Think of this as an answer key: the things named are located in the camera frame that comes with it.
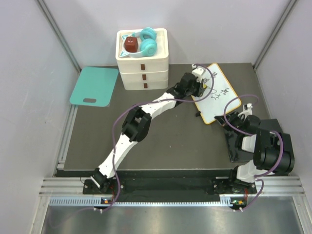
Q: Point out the teal cutting board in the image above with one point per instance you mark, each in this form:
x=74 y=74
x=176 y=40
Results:
x=94 y=87

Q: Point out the white three-drawer storage box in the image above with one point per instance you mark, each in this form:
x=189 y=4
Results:
x=146 y=73

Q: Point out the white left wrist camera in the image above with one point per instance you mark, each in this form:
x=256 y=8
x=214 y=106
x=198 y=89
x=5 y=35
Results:
x=198 y=70

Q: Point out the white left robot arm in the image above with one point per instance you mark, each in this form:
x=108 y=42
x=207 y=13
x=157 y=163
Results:
x=138 y=120

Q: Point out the dark red cube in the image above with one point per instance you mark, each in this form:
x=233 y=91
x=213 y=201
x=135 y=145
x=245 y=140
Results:
x=131 y=44

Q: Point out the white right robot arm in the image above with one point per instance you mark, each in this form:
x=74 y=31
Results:
x=259 y=145

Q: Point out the teal cat-ear headphones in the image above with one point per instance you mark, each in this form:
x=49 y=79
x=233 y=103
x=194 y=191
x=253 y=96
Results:
x=147 y=45

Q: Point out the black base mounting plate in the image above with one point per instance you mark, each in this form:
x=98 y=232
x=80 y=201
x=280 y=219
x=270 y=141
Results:
x=204 y=185

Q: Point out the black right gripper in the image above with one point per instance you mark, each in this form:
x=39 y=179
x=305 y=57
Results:
x=233 y=116

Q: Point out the yellow-framed whiteboard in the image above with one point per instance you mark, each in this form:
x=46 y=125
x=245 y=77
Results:
x=217 y=95

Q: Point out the black notebook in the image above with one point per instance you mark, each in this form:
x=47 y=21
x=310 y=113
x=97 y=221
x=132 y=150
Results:
x=250 y=125

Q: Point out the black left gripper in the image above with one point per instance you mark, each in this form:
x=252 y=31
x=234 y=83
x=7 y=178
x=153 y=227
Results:
x=200 y=89

